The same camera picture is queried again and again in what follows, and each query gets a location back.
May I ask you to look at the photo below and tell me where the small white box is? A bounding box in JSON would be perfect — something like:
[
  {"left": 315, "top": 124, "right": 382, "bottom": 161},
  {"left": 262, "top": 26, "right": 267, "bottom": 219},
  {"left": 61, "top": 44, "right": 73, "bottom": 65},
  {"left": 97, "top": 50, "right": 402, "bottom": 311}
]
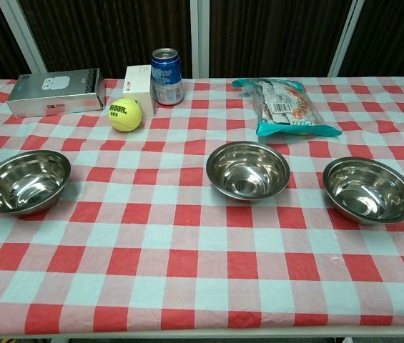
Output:
[{"left": 122, "top": 64, "right": 157, "bottom": 117}]

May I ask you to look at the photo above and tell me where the yellow tennis ball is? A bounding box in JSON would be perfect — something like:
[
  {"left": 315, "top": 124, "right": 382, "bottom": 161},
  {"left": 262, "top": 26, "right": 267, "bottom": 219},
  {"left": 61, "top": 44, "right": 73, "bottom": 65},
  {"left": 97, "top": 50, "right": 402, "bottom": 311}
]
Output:
[{"left": 107, "top": 97, "right": 143, "bottom": 133}]

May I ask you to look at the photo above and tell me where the white partition post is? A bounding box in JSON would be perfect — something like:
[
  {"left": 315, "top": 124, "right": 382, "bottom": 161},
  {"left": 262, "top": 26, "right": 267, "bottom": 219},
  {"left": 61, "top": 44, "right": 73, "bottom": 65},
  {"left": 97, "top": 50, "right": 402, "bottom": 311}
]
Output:
[
  {"left": 0, "top": 0, "right": 48, "bottom": 74},
  {"left": 190, "top": 0, "right": 210, "bottom": 79},
  {"left": 327, "top": 0, "right": 366, "bottom": 78}
]

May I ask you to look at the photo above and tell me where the red white checkered tablecloth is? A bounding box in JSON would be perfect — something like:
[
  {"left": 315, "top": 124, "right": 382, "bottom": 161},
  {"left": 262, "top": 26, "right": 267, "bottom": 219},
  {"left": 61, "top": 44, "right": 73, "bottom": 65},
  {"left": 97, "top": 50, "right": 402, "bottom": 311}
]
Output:
[{"left": 0, "top": 76, "right": 404, "bottom": 337}]

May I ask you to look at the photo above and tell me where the blue drink can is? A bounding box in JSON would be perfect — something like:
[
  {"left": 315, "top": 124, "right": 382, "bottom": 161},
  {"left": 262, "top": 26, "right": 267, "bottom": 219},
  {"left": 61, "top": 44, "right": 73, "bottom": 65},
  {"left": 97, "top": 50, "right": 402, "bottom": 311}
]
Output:
[{"left": 151, "top": 48, "right": 183, "bottom": 106}]

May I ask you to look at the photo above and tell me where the silver earbuds box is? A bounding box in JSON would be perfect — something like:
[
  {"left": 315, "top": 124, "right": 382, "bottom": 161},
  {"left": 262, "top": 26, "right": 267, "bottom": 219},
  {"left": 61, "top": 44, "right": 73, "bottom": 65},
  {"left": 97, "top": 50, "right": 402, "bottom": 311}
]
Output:
[{"left": 6, "top": 68, "right": 105, "bottom": 119}]

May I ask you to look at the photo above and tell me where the teal snack bag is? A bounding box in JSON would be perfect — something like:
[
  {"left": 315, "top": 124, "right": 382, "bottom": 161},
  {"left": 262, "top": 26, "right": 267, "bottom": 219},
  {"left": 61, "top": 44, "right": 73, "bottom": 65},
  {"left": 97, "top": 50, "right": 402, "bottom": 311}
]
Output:
[{"left": 232, "top": 78, "right": 343, "bottom": 137}]

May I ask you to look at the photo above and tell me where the stainless steel bowl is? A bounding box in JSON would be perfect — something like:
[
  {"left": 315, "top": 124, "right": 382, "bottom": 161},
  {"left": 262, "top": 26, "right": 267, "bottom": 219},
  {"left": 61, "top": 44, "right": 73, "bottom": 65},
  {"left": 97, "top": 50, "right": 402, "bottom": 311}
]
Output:
[
  {"left": 205, "top": 141, "right": 291, "bottom": 201},
  {"left": 322, "top": 156, "right": 404, "bottom": 225},
  {"left": 0, "top": 149, "right": 72, "bottom": 215}
]

